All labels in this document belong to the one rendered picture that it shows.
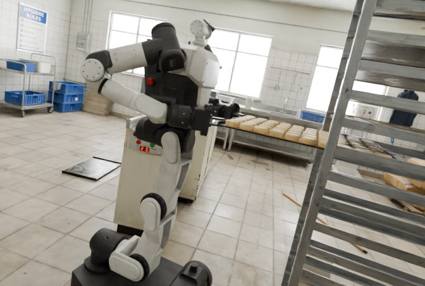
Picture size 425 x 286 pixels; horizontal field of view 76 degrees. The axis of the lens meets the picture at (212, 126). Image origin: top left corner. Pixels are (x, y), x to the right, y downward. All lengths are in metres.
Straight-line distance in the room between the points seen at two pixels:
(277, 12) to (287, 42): 0.61
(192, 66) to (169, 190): 0.59
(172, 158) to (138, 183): 0.89
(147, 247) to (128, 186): 0.72
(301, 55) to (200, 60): 4.79
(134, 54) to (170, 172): 0.55
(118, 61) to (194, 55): 0.30
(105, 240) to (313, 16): 5.33
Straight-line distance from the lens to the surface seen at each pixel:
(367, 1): 0.97
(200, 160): 2.66
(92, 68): 1.04
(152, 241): 1.48
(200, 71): 1.14
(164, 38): 1.06
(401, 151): 1.43
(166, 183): 1.34
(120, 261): 1.60
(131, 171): 2.09
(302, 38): 5.90
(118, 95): 1.03
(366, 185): 1.00
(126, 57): 1.04
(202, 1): 6.24
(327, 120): 1.37
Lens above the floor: 1.28
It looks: 10 degrees down
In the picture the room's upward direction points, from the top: 11 degrees clockwise
